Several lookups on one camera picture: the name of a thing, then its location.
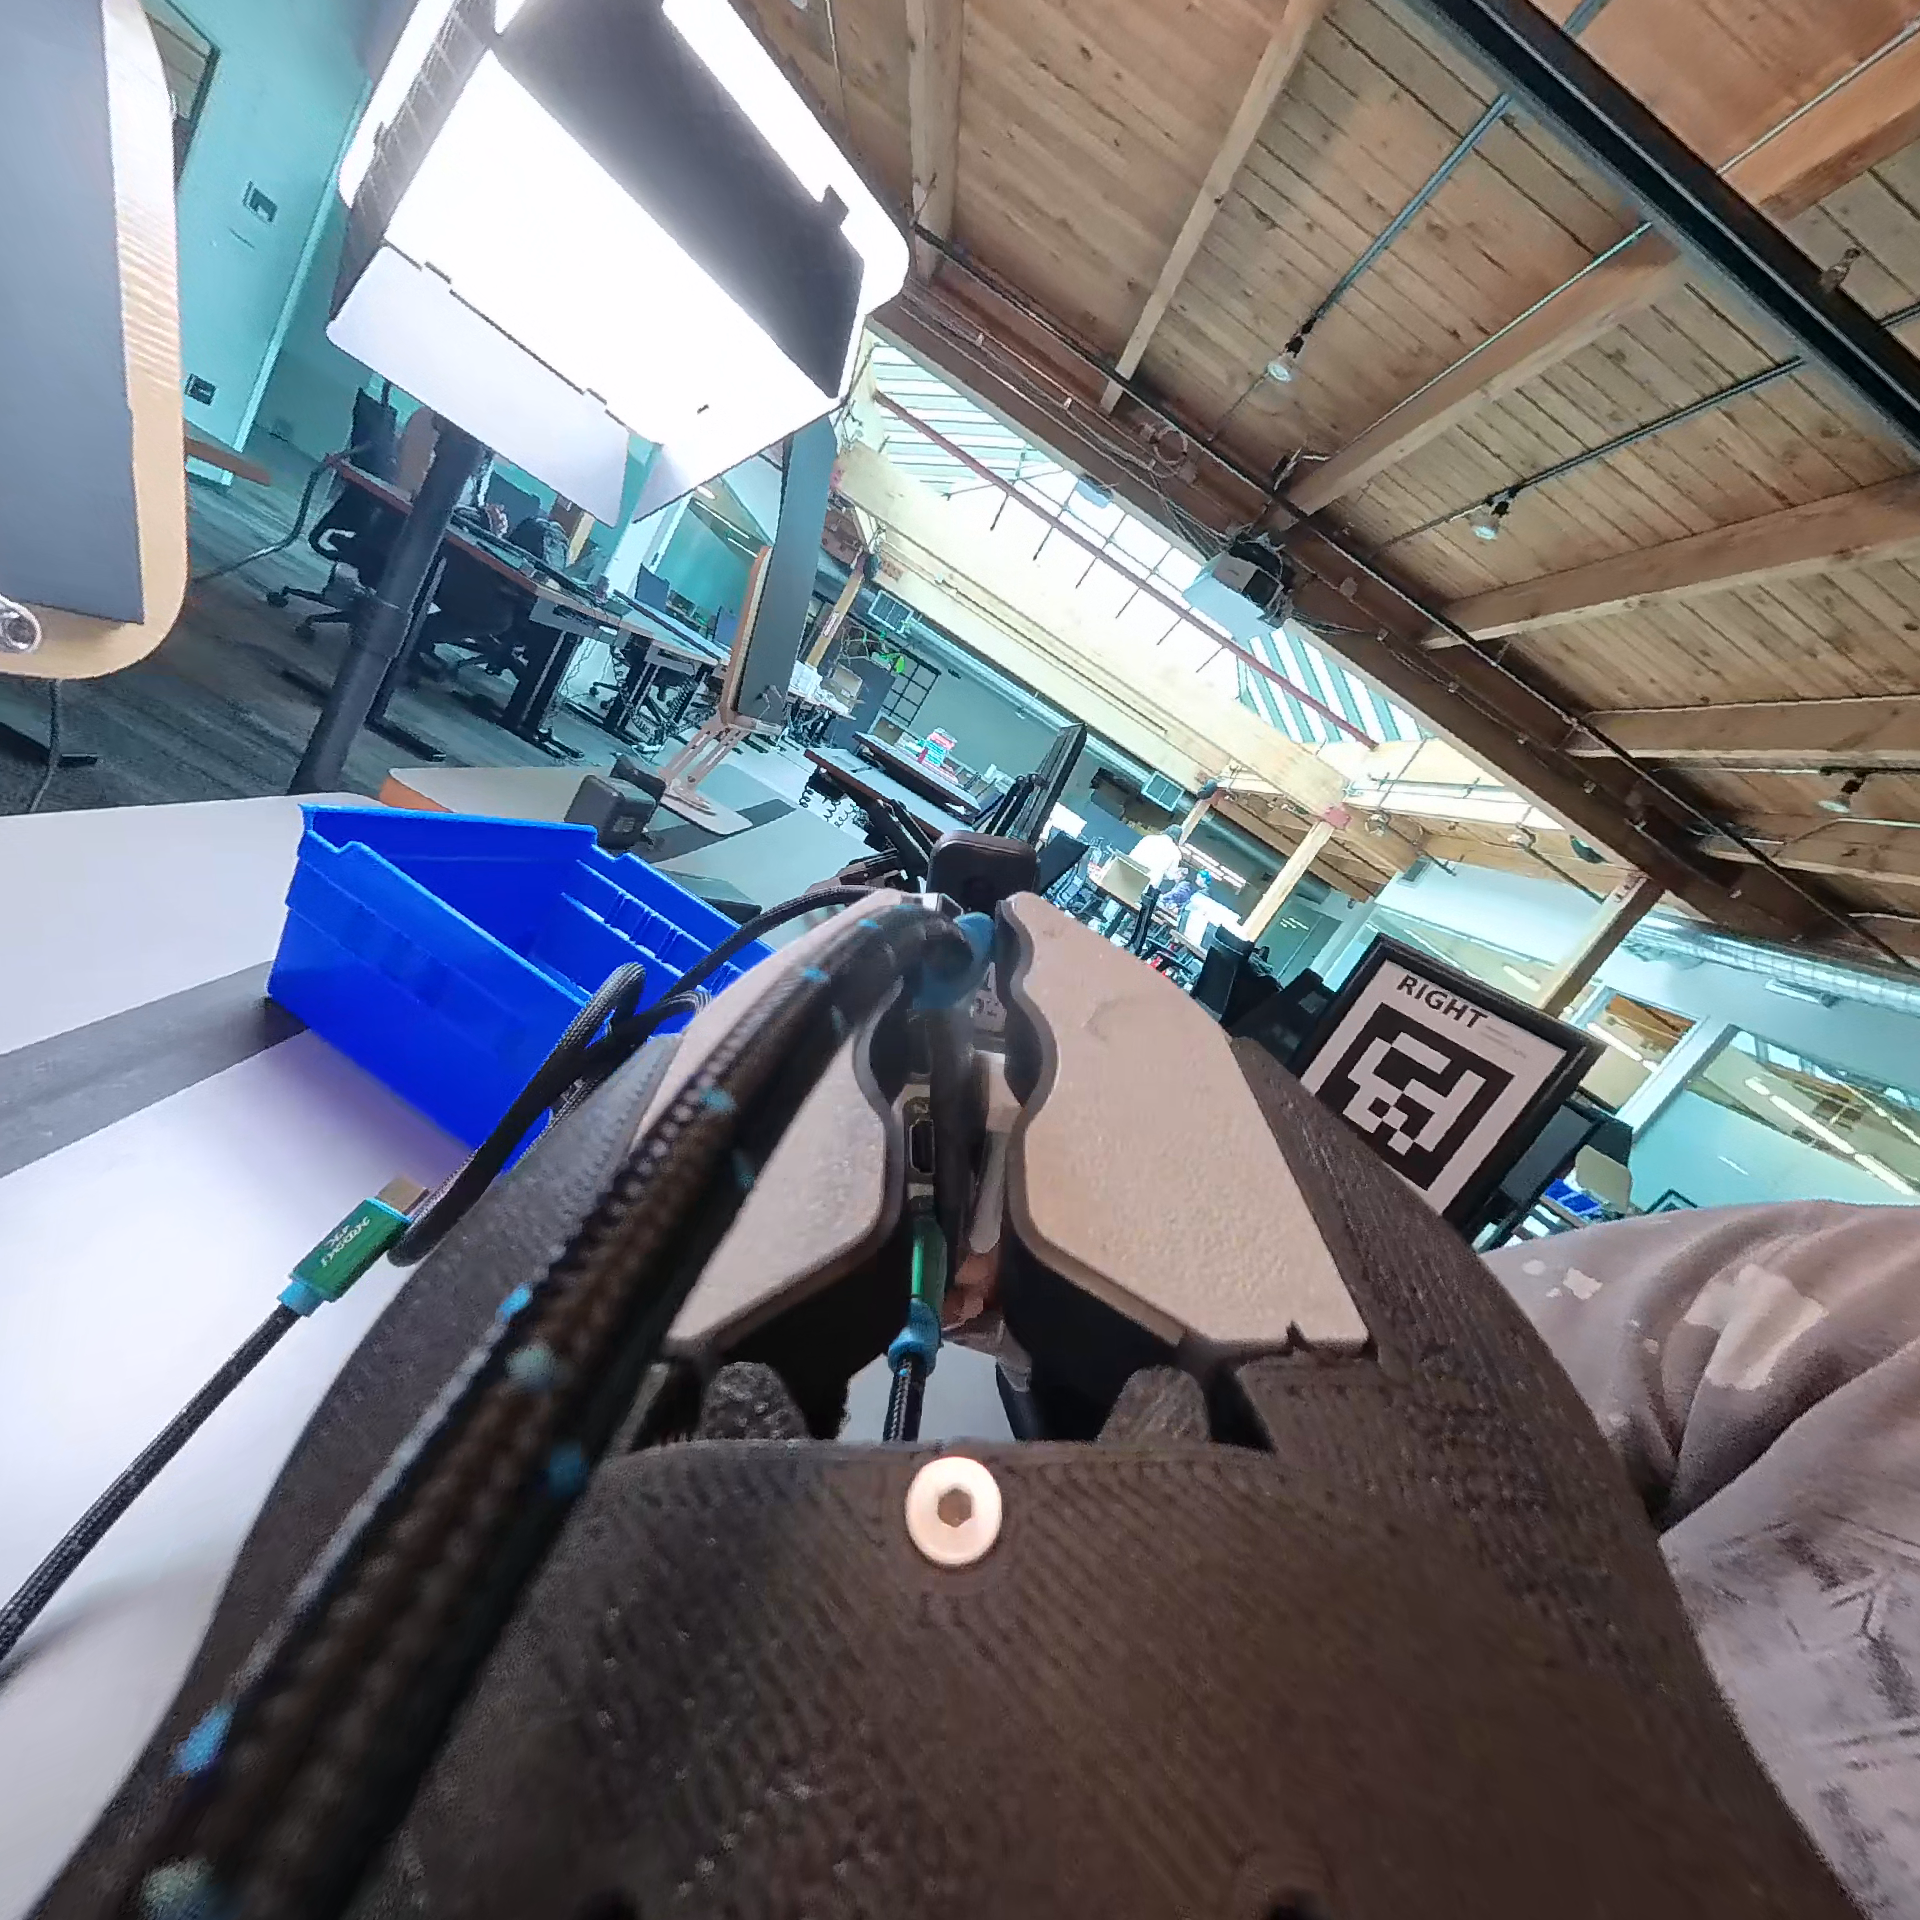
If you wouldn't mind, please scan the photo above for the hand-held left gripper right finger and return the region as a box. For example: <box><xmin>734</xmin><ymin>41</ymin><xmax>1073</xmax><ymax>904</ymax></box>
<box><xmin>990</xmin><ymin>892</ymin><xmax>1374</xmax><ymax>1445</ymax></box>

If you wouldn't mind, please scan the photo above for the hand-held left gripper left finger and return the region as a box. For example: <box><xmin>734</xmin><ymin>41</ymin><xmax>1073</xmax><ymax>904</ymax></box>
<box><xmin>660</xmin><ymin>960</ymin><xmax>917</xmax><ymax>1443</ymax></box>

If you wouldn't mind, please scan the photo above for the silver black HDMI switch box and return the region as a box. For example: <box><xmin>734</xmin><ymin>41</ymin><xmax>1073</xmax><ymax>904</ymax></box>
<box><xmin>896</xmin><ymin>960</ymin><xmax>1011</xmax><ymax>1353</ymax></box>

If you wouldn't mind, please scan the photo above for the black braided HDMI cable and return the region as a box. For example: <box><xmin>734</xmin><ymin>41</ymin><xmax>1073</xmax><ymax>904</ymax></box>
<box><xmin>0</xmin><ymin>886</ymin><xmax>1000</xmax><ymax>1920</ymax></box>

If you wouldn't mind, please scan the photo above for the person's right forearm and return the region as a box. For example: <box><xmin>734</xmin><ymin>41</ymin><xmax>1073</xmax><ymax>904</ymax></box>
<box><xmin>1485</xmin><ymin>1199</ymin><xmax>1920</xmax><ymax>1920</ymax></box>

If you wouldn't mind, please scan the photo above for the blue plastic bin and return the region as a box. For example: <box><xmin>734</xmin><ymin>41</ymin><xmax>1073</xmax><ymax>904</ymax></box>
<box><xmin>267</xmin><ymin>805</ymin><xmax>782</xmax><ymax>1187</ymax></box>

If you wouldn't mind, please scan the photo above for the grey desk with wooden edge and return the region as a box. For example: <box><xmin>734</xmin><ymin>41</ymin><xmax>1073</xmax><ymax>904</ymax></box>
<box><xmin>381</xmin><ymin>749</ymin><xmax>841</xmax><ymax>873</ymax></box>

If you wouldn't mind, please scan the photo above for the wood-edged display board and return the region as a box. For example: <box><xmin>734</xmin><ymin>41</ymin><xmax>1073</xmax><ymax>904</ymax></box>
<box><xmin>0</xmin><ymin>0</ymin><xmax>190</xmax><ymax>681</ymax></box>
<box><xmin>660</xmin><ymin>421</ymin><xmax>841</xmax><ymax>841</ymax></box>

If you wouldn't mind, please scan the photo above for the brown wooden desk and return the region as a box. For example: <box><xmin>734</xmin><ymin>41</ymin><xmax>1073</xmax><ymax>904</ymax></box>
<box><xmin>322</xmin><ymin>456</ymin><xmax>736</xmax><ymax>751</ymax></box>

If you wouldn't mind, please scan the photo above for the white light panel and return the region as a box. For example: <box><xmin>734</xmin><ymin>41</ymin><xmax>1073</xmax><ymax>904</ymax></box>
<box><xmin>326</xmin><ymin>0</ymin><xmax>913</xmax><ymax>527</ymax></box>

